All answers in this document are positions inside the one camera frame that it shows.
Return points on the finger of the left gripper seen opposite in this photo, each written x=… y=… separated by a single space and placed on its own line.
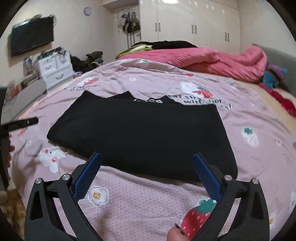
x=19 y=124

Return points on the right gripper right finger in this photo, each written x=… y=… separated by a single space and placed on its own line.
x=209 y=175

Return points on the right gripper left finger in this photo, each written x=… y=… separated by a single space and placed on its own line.
x=83 y=176

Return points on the black garment with white lettering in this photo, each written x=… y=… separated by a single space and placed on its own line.
x=156 y=137

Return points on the dark clothes pile on floor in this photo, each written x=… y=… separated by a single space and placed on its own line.
x=92 y=61

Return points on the black clothing pile on bed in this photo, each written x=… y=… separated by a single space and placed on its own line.
x=159 y=45

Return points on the left hand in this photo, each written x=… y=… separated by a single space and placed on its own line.
x=8 y=156

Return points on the right hand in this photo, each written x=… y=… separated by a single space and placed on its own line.
x=176 y=234

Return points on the pink strawberry print bedsheet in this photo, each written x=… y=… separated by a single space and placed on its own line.
x=128 y=206

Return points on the white drawer cabinet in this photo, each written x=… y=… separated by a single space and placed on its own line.
x=55 y=68

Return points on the beige bed sheet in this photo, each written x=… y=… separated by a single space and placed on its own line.
x=272 y=105

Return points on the red and beige pillow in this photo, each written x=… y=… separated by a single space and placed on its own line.
x=284 y=102

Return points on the striped colourful pillow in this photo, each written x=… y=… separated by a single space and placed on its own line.
x=274 y=75

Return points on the pink quilted comforter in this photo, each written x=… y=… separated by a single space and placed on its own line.
x=248 y=66

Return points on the grey quilted headboard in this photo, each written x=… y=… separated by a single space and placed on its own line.
x=286 y=61

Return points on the green blanket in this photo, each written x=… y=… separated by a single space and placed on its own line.
x=135 y=49

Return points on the hanging bags on door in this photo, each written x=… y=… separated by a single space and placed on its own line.
x=130 y=22

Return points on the black wall television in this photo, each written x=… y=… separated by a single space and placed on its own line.
x=31 y=34

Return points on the round blue wall clock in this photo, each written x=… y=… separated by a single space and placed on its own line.
x=87 y=11

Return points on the white wardrobe with black handles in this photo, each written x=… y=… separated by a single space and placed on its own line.
x=206 y=24

